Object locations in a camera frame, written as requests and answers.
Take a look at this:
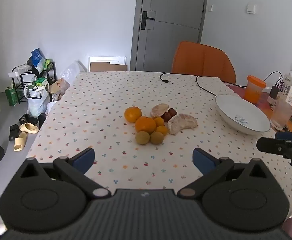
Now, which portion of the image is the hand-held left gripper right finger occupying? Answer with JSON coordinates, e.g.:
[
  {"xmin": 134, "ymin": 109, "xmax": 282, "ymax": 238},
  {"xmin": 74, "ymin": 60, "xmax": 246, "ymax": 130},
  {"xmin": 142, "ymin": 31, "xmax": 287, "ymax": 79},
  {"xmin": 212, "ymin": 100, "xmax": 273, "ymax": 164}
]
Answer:
[{"xmin": 177, "ymin": 147, "xmax": 277, "ymax": 199}]

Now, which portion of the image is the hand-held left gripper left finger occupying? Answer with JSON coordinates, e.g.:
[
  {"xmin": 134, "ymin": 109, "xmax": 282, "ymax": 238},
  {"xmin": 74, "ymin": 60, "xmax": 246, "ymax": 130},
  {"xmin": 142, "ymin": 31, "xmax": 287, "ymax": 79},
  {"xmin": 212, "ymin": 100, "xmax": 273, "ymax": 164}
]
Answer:
[{"xmin": 11, "ymin": 147, "xmax": 111, "ymax": 199}]

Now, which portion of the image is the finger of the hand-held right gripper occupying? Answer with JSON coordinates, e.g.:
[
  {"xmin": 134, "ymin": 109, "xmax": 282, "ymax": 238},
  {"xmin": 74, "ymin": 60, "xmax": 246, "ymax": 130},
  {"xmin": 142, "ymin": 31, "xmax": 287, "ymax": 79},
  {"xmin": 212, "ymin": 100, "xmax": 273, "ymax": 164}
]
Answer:
[
  {"xmin": 275, "ymin": 131, "xmax": 292, "ymax": 142},
  {"xmin": 256, "ymin": 137, "xmax": 292, "ymax": 156}
]

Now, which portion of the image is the white bowl with blue print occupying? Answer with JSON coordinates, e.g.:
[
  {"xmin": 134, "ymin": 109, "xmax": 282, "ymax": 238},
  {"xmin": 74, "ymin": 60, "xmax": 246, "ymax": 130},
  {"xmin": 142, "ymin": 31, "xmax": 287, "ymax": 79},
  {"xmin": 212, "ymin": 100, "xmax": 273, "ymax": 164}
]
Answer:
[{"xmin": 215, "ymin": 94, "xmax": 271, "ymax": 135}]

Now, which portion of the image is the round green-brown fruit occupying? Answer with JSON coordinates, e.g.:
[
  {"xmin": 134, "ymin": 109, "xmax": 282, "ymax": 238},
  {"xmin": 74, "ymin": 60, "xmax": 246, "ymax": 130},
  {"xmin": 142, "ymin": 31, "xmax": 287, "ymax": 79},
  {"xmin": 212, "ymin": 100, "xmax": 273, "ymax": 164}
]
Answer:
[
  {"xmin": 135, "ymin": 131, "xmax": 150, "ymax": 145},
  {"xmin": 150, "ymin": 131, "xmax": 164, "ymax": 145}
]

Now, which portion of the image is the small peeled pomelo segment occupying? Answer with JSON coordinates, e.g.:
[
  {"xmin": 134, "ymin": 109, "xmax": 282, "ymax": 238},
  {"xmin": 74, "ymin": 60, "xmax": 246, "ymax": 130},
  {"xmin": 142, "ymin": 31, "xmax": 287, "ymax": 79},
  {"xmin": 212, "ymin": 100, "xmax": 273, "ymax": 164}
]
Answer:
[{"xmin": 150, "ymin": 103, "xmax": 170, "ymax": 119}]

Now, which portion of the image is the large orange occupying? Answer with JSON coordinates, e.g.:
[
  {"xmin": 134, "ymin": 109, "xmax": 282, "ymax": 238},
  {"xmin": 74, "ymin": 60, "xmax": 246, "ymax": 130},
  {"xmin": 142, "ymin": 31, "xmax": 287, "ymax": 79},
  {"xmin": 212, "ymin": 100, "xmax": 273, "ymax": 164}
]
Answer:
[{"xmin": 135, "ymin": 116, "xmax": 157, "ymax": 134}]

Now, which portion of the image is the clear plastic cup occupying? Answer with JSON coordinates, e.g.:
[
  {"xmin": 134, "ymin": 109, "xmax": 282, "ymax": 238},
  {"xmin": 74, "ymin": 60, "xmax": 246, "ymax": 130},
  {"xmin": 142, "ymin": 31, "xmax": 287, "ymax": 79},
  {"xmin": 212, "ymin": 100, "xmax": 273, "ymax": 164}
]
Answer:
[{"xmin": 269, "ymin": 99, "xmax": 292, "ymax": 130}]

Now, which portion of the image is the large peeled pomelo segment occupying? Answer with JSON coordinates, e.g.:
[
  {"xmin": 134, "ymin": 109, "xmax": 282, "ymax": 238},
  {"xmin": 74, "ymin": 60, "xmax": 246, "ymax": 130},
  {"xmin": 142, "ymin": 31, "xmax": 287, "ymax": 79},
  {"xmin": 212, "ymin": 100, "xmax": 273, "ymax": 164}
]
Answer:
[{"xmin": 167, "ymin": 114, "xmax": 198, "ymax": 135}]

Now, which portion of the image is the red patterned table mat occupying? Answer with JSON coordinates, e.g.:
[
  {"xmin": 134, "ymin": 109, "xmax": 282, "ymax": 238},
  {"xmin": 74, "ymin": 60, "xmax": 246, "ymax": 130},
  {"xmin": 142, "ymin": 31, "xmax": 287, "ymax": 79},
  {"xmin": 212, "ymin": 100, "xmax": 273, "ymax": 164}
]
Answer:
[{"xmin": 225, "ymin": 84, "xmax": 277, "ymax": 118}]

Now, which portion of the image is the black charger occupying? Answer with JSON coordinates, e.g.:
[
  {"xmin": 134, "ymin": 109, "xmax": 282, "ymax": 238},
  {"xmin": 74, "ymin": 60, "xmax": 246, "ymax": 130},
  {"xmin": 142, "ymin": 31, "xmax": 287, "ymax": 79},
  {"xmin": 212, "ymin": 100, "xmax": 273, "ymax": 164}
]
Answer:
[{"xmin": 269, "ymin": 85, "xmax": 280, "ymax": 99}]

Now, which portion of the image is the white milk carton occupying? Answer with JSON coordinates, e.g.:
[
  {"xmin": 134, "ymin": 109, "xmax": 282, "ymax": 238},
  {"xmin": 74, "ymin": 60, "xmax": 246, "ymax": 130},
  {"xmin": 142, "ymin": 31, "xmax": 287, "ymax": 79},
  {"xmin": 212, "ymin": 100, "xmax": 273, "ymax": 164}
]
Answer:
[{"xmin": 281, "ymin": 71, "xmax": 292, "ymax": 105}]

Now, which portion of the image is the orange cup with lid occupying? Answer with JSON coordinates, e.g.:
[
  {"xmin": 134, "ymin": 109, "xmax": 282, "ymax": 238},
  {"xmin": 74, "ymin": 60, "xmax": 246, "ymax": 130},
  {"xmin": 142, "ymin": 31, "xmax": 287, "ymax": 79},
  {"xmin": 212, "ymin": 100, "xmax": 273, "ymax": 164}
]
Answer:
[{"xmin": 243, "ymin": 75, "xmax": 267, "ymax": 104}]

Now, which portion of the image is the beige slipper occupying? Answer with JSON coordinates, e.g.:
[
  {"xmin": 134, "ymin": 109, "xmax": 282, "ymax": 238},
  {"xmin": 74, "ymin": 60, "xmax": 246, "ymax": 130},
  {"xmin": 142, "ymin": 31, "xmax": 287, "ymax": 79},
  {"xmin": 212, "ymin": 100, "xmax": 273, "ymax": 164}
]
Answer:
[
  {"xmin": 13, "ymin": 132, "xmax": 28, "ymax": 152},
  {"xmin": 19, "ymin": 123, "xmax": 40, "ymax": 134}
]

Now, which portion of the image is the medium orange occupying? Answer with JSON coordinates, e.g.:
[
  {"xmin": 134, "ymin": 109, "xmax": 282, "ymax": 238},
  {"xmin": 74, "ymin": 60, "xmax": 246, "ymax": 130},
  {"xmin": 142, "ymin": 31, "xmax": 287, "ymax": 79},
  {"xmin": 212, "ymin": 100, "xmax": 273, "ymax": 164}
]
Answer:
[{"xmin": 124, "ymin": 106, "xmax": 143, "ymax": 123}]

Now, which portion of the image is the white plastic bag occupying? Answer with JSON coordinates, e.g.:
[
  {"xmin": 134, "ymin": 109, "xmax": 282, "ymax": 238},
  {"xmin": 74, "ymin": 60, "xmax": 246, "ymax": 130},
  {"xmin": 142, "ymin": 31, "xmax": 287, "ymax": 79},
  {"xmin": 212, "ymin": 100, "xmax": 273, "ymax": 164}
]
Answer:
[{"xmin": 25, "ymin": 80, "xmax": 51, "ymax": 117}]

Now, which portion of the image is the brown paper bag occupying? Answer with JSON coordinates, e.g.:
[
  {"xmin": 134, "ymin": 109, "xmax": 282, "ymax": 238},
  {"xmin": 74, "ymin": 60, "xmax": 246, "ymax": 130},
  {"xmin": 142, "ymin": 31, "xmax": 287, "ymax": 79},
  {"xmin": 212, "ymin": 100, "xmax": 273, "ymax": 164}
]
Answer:
[{"xmin": 49, "ymin": 78, "xmax": 71, "ymax": 96}]

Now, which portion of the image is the clear plastic bag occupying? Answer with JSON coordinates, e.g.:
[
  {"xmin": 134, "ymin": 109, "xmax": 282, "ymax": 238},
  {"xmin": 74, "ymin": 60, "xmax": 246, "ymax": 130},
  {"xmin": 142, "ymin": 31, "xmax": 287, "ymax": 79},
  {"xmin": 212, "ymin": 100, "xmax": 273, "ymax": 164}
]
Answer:
[{"xmin": 60, "ymin": 60, "xmax": 87, "ymax": 86}]

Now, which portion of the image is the black shoe rack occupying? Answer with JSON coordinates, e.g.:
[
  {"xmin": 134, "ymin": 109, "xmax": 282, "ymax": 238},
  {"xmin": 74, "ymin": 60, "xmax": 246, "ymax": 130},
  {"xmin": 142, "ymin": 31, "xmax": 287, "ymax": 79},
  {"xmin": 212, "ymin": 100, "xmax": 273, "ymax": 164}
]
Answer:
[{"xmin": 12, "ymin": 62, "xmax": 57, "ymax": 104}]

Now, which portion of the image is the brown cardboard sheet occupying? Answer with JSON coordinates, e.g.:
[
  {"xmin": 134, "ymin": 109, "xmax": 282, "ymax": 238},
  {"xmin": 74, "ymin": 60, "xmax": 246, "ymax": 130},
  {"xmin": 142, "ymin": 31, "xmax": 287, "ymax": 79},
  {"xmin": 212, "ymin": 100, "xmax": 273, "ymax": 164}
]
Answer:
[{"xmin": 90, "ymin": 61, "xmax": 128, "ymax": 72}]

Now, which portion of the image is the green paper bag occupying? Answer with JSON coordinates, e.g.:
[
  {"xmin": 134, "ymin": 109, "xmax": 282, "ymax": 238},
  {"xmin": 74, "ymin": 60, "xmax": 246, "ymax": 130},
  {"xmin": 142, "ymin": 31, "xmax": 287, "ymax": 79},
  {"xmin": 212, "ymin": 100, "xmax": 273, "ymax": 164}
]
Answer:
[{"xmin": 5, "ymin": 86, "xmax": 18, "ymax": 107}]

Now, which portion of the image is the orange chair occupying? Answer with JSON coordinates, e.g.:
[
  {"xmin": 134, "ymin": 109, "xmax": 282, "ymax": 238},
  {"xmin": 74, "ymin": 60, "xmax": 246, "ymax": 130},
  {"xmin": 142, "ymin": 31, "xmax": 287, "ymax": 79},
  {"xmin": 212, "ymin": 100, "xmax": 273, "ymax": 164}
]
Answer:
[{"xmin": 171, "ymin": 41, "xmax": 237, "ymax": 84}]

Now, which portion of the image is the white board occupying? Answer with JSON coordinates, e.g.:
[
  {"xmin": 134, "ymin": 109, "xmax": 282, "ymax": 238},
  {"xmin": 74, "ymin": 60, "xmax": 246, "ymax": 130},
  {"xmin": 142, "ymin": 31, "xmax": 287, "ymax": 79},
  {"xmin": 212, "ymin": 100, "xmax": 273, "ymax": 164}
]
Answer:
[{"xmin": 88, "ymin": 56, "xmax": 127, "ymax": 73}]

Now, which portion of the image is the blue and white bag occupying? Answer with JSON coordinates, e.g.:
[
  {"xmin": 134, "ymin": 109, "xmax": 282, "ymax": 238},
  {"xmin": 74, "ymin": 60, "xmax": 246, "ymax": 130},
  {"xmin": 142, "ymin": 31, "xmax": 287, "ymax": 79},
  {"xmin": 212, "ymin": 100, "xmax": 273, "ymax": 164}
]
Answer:
[{"xmin": 31, "ymin": 48, "xmax": 46, "ymax": 72}]

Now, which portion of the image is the grey door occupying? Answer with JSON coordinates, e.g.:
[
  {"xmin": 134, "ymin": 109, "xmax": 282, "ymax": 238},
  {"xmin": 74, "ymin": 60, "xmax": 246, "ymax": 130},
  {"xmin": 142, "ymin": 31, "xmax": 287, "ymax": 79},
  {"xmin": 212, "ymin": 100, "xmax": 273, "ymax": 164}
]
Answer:
[{"xmin": 131, "ymin": 0, "xmax": 209, "ymax": 72}]

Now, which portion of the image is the thin black charger cable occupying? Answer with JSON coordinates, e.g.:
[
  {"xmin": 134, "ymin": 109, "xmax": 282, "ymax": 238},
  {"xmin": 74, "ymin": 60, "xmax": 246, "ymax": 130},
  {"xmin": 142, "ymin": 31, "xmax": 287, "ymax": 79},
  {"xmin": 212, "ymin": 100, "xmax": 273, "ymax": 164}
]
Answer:
[{"xmin": 262, "ymin": 71, "xmax": 286, "ymax": 88}]

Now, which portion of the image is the black usb cable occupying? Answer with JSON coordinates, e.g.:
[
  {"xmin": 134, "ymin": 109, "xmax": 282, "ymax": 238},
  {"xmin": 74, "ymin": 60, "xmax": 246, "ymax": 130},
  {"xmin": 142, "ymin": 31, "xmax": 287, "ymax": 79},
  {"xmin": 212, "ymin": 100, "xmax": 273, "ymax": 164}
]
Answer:
[{"xmin": 160, "ymin": 72, "xmax": 247, "ymax": 97}]

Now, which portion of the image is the black door handle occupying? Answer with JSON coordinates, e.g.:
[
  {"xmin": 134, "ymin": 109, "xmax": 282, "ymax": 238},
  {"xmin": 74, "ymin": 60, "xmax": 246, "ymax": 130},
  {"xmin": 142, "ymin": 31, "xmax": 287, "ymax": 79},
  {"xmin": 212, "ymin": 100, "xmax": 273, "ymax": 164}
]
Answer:
[{"xmin": 141, "ymin": 11, "xmax": 156, "ymax": 30}]

